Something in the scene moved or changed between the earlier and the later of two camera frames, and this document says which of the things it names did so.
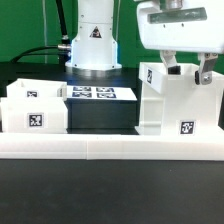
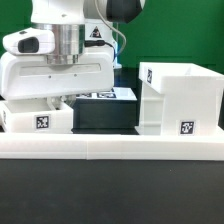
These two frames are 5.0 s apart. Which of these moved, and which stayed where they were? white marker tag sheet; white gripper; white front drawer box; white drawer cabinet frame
Moved: white gripper
Stayed: white marker tag sheet; white front drawer box; white drawer cabinet frame
